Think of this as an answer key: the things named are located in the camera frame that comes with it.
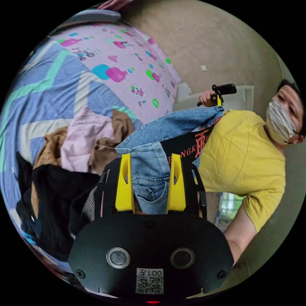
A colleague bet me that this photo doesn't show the person's right hand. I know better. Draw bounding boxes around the person's right hand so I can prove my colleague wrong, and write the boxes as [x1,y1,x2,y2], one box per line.
[199,91,217,106]

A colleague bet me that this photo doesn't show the person's left forearm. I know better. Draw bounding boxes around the person's left forearm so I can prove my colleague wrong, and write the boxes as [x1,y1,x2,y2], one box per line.
[223,202,259,265]

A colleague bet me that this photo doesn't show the blue jeans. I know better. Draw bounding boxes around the blue jeans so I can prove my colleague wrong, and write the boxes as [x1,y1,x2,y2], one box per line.
[114,106,225,215]

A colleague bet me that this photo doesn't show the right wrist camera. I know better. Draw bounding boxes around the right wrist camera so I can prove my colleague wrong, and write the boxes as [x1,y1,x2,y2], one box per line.
[218,83,237,95]

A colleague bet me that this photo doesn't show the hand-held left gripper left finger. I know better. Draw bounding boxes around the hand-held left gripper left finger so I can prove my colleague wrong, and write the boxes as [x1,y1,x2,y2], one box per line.
[115,153,133,212]

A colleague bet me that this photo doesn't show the window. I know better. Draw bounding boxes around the window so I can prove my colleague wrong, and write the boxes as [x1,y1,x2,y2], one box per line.
[215,191,247,233]

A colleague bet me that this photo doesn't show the pile of clothes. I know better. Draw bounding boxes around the pile of clothes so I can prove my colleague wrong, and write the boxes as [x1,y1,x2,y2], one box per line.
[15,106,137,263]

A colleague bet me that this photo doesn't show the person's body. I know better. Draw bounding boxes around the person's body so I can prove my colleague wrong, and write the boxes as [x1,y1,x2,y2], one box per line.
[159,79,306,234]

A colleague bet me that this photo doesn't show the bed with printed sheets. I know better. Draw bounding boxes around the bed with printed sheets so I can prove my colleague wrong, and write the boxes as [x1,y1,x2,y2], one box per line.
[0,17,183,275]

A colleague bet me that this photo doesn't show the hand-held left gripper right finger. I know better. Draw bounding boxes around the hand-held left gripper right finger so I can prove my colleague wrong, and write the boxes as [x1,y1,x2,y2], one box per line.
[166,154,187,214]

